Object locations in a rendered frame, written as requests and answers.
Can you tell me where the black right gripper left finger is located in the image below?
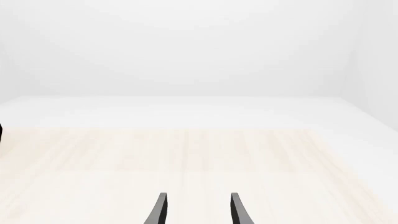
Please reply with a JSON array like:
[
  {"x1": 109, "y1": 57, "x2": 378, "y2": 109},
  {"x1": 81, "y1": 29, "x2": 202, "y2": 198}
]
[{"x1": 143, "y1": 192, "x2": 168, "y2": 224}]

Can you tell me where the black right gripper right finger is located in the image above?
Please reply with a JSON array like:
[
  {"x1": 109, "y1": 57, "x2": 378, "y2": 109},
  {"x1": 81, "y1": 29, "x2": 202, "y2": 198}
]
[{"x1": 230, "y1": 192, "x2": 256, "y2": 224}]

